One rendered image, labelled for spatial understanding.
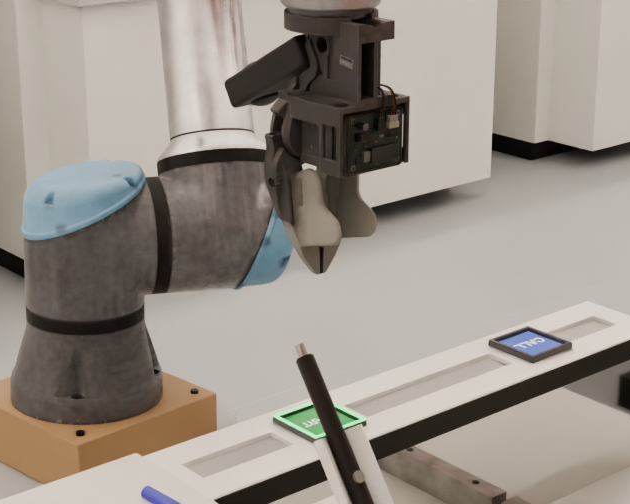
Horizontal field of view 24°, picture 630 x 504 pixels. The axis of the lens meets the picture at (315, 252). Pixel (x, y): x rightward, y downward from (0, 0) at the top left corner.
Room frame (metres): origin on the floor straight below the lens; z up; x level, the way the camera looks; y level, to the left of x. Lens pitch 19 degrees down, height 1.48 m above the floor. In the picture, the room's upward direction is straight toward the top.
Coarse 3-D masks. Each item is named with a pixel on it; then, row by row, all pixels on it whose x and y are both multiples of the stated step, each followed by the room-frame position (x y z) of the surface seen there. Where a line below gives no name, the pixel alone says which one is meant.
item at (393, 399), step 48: (576, 336) 1.31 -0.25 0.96; (624, 336) 1.30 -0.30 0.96; (384, 384) 1.18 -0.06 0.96; (432, 384) 1.19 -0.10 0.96; (480, 384) 1.18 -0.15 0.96; (240, 432) 1.09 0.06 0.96; (288, 432) 1.09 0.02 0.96; (384, 432) 1.09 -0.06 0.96; (192, 480) 1.00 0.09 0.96; (240, 480) 1.00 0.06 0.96
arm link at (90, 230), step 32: (32, 192) 1.32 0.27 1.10; (64, 192) 1.30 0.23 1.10; (96, 192) 1.30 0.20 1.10; (128, 192) 1.32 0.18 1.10; (160, 192) 1.34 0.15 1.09; (32, 224) 1.31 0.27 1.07; (64, 224) 1.29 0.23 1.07; (96, 224) 1.29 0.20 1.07; (128, 224) 1.31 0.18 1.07; (160, 224) 1.32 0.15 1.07; (32, 256) 1.31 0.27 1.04; (64, 256) 1.29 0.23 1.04; (96, 256) 1.29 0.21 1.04; (128, 256) 1.30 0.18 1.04; (160, 256) 1.31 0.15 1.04; (32, 288) 1.31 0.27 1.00; (64, 288) 1.29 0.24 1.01; (96, 288) 1.29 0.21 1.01; (128, 288) 1.31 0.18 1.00; (160, 288) 1.33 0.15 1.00; (64, 320) 1.29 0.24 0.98; (96, 320) 1.29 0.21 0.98
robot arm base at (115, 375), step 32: (32, 320) 1.31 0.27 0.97; (128, 320) 1.31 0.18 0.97; (32, 352) 1.30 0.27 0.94; (64, 352) 1.29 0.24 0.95; (96, 352) 1.29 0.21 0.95; (128, 352) 1.30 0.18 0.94; (32, 384) 1.29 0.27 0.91; (64, 384) 1.28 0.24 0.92; (96, 384) 1.28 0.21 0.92; (128, 384) 1.29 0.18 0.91; (160, 384) 1.33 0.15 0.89; (32, 416) 1.28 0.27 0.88; (64, 416) 1.27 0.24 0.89; (96, 416) 1.27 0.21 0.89; (128, 416) 1.29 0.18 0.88
